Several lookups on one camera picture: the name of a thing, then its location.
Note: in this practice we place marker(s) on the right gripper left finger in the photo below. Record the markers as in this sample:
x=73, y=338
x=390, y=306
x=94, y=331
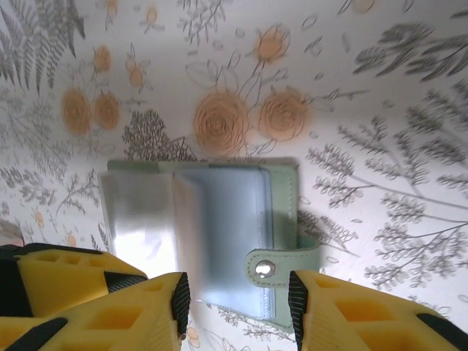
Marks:
x=146, y=321

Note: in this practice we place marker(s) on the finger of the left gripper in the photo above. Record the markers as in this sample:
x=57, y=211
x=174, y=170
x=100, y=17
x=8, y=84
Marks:
x=73, y=274

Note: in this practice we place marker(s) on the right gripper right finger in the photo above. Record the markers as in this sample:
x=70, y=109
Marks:
x=365, y=329

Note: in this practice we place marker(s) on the green card holder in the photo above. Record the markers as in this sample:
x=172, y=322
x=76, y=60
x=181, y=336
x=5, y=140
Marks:
x=281, y=190

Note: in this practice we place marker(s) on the floral tablecloth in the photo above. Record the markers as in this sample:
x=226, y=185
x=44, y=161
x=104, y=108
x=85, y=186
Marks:
x=329, y=55

